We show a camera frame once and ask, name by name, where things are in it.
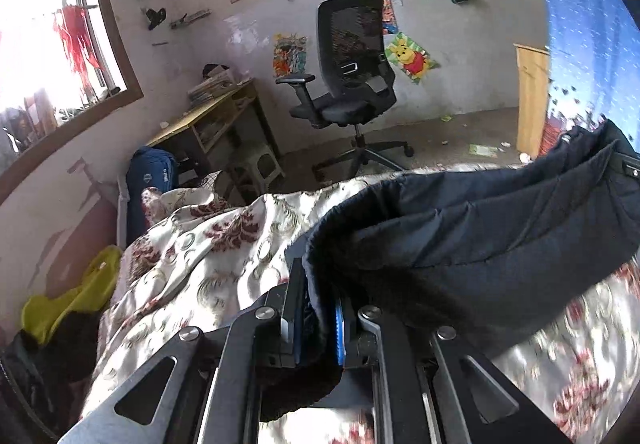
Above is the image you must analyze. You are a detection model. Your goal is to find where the colourful comic poster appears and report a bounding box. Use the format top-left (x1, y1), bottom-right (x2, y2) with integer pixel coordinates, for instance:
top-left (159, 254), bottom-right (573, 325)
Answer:
top-left (272, 33), bottom-right (308, 80)

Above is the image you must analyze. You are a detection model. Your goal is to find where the cartoon character poster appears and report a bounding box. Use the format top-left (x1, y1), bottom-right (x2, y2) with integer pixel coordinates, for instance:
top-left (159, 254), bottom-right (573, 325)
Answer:
top-left (365, 0), bottom-right (401, 36)

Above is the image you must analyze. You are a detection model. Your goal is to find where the yellow-green cloth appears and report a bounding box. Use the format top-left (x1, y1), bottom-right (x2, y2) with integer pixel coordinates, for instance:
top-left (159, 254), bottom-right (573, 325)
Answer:
top-left (21, 244), bottom-right (123, 345)

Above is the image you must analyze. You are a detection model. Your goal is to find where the black bag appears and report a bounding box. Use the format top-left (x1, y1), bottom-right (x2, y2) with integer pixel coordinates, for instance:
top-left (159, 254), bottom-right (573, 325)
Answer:
top-left (0, 309), bottom-right (106, 444)

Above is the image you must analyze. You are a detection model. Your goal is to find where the brown framed window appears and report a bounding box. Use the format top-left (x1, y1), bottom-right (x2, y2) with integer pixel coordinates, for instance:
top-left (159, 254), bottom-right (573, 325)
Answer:
top-left (0, 0), bottom-right (146, 190)

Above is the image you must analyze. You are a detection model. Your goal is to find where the floral satin blanket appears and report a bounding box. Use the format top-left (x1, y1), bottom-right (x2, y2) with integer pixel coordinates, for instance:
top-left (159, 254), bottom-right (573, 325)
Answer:
top-left (82, 161), bottom-right (640, 444)

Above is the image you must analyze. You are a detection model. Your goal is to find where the stack of books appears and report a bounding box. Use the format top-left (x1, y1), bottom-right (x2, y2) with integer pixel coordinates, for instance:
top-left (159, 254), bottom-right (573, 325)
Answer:
top-left (187, 64), bottom-right (251, 105)

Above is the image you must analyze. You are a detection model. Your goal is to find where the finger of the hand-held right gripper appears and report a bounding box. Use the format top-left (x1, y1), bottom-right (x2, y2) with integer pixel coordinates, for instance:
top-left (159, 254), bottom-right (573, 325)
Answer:
top-left (607, 144), bottom-right (640, 187)

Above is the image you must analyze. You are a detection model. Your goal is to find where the dark navy padded jacket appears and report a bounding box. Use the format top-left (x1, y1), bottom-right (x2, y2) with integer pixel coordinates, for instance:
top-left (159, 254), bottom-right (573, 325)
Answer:
top-left (260, 117), bottom-right (640, 425)

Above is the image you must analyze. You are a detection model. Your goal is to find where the white bed frame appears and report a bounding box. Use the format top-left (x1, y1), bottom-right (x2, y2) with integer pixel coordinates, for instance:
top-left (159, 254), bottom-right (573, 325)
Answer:
top-left (116, 174), bottom-right (132, 250)

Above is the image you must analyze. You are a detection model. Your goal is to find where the light wooden cabinet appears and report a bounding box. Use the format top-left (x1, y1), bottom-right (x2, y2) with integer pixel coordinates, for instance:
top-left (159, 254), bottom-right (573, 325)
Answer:
top-left (514, 43), bottom-right (552, 159)

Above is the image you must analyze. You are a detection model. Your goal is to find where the white plastic stool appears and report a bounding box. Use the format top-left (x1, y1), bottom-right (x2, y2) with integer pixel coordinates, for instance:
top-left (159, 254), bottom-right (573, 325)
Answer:
top-left (227, 144), bottom-right (286, 195)

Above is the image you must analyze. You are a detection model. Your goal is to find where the wooden desk with shelves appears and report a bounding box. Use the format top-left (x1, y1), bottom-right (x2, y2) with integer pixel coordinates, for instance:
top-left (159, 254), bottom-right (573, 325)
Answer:
top-left (145, 79), bottom-right (281, 175)

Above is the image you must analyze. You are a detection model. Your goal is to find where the black mesh office chair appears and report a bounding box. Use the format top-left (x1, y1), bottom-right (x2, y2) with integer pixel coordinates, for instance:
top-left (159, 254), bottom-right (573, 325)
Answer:
top-left (275, 0), bottom-right (416, 177)

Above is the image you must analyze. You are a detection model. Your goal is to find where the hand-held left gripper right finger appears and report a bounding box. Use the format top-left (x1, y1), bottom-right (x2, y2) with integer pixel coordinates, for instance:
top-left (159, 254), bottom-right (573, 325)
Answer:
top-left (332, 294), bottom-right (576, 444)

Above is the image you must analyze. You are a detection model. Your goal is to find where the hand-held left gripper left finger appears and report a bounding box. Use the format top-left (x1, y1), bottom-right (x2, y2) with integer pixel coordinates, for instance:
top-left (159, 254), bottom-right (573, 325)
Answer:
top-left (57, 257), bottom-right (308, 444)

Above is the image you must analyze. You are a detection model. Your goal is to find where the blue backpack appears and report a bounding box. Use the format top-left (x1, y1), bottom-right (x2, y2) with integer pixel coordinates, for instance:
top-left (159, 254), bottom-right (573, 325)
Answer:
top-left (125, 145), bottom-right (180, 245)

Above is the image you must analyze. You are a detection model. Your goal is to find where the red hanging decoration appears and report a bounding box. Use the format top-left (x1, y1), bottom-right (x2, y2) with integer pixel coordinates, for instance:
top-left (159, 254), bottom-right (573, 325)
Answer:
top-left (52, 4), bottom-right (106, 85)

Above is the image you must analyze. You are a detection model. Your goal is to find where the yellow bear poster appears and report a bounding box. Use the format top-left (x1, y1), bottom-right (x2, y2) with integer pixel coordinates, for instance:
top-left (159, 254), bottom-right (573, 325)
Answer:
top-left (385, 32), bottom-right (442, 85)

